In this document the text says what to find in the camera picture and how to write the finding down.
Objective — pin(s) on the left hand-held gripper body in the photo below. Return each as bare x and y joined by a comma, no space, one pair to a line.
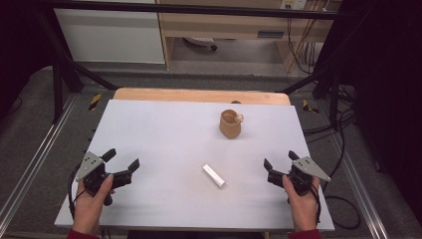
89,166

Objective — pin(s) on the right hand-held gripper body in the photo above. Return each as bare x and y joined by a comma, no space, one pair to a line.
303,171

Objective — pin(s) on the white plastic tube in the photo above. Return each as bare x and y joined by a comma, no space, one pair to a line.
214,176

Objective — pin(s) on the brown ceramic cup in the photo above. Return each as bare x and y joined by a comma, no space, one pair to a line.
229,127

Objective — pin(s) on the person's right hand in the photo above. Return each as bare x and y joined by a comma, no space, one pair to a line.
302,207

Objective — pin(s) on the person's left hand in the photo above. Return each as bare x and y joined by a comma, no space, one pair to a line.
89,205

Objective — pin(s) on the yellow black floor tape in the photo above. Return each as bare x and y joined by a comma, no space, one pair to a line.
95,101
310,107

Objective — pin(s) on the small beige cup ornament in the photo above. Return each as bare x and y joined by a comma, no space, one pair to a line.
239,117

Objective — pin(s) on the small dark knob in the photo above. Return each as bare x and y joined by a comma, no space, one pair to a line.
236,102

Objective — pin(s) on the wooden table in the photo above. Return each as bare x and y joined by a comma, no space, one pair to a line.
185,95

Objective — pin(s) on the white cabinet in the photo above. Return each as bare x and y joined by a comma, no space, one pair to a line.
109,36

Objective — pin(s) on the black curtain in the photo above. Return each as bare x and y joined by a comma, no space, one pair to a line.
391,83
16,49

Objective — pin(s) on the light wooden desk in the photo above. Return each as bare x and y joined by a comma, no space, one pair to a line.
225,28

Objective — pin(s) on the office chair base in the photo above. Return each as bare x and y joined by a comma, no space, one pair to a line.
200,41

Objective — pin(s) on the aluminium floor rail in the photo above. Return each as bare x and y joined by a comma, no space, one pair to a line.
358,189
40,152

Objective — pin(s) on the black metal frame stand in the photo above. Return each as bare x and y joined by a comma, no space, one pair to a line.
333,96
58,86

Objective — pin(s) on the white wall socket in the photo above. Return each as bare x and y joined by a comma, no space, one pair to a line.
293,4

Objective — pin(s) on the black metal frame crossbar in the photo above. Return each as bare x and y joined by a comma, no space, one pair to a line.
199,10

